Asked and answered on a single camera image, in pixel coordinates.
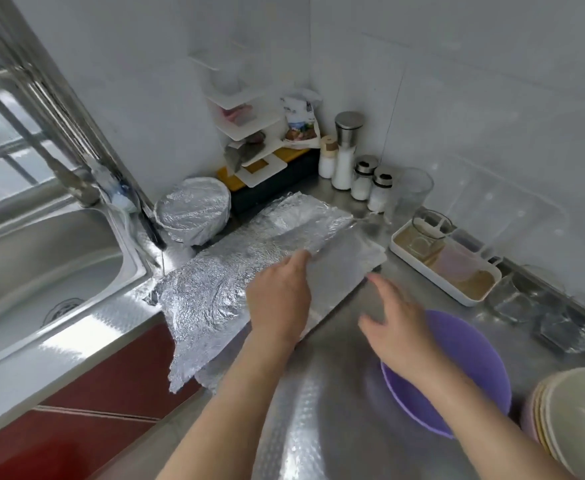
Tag white corner shelf rack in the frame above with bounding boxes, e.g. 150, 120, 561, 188
193, 45, 324, 188

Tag pink bowl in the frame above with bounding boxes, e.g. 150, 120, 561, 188
520, 367, 585, 480

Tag stack of aluminium foil sheets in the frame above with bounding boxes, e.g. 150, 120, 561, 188
153, 191, 388, 394

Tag foil-covered bowl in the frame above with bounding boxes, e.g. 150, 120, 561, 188
302, 227, 388, 316
155, 177, 233, 247

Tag metal window railing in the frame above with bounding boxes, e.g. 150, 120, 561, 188
0, 95, 64, 206

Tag white rectangular tray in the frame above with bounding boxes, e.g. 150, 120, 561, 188
389, 219, 504, 306

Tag person's right forearm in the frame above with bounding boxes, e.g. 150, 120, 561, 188
412, 359, 574, 480

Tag colourful snack packet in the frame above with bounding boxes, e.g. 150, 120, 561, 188
281, 91, 322, 146

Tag white dish brush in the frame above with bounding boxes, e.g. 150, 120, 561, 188
93, 165, 139, 214

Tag small white tan-capped bottle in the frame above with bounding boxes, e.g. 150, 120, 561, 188
318, 135, 340, 180

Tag steel faucet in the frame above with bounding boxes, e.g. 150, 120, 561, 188
0, 79, 102, 208

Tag person's left hand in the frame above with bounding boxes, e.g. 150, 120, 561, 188
247, 249, 314, 348

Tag purple bowl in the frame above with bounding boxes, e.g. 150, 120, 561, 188
380, 309, 514, 439

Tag white shaker with black lid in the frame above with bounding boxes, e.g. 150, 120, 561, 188
367, 167, 394, 214
350, 155, 380, 202

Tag red kitchen cabinet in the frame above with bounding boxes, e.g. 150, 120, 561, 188
0, 319, 204, 480

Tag stainless steel sink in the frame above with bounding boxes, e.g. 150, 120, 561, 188
0, 185, 164, 436

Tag person's right hand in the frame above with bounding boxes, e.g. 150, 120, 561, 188
357, 273, 444, 386

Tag pink translucent cup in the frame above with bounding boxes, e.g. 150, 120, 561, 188
432, 239, 484, 286

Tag tall white steel-capped bottle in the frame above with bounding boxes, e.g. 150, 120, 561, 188
331, 111, 366, 192

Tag person's left forearm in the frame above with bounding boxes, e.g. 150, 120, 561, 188
157, 329, 298, 480

